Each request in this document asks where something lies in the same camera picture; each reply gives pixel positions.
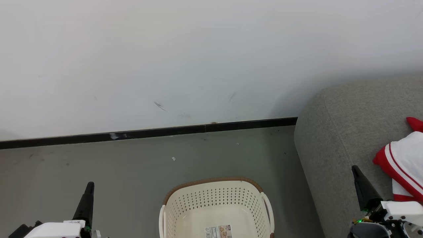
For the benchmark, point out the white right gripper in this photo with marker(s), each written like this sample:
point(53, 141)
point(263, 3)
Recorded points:
point(404, 211)

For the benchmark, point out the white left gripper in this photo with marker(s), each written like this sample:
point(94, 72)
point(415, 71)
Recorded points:
point(56, 230)

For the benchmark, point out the black wall baseboard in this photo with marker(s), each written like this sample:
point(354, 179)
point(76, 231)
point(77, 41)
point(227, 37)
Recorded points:
point(148, 133)

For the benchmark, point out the red white striped jacket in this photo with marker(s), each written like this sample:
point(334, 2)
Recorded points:
point(406, 155)

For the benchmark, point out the grey fabric sofa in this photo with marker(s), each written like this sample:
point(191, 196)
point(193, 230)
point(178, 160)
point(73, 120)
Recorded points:
point(337, 132)

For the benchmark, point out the cream perforated laundry basket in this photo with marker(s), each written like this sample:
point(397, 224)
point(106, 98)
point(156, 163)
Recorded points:
point(214, 201)

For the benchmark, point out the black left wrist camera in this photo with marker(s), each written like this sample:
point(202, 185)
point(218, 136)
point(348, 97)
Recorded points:
point(19, 232)

